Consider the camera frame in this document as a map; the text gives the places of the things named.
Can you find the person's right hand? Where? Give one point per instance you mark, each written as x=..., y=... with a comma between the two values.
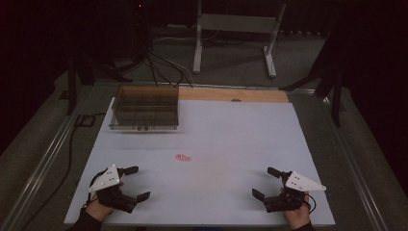
x=300, y=218

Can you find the white table mat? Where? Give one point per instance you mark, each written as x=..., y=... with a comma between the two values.
x=218, y=134

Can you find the white metal stand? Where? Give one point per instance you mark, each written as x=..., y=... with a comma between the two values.
x=237, y=23

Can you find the black tripod stand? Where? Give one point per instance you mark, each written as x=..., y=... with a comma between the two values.
x=72, y=83
x=335, y=86

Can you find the black square floor plate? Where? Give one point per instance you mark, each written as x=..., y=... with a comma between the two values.
x=84, y=120

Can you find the clear brown compartment box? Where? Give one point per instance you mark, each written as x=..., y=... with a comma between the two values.
x=146, y=107

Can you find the small red object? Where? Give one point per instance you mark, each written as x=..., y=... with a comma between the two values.
x=183, y=157

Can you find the wooden board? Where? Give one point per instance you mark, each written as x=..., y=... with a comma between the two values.
x=234, y=95

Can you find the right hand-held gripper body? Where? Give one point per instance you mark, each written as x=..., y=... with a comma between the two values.
x=303, y=183

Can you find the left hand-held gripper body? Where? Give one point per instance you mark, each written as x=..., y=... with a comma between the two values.
x=107, y=179

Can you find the person's left hand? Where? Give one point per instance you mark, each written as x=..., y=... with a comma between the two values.
x=97, y=211

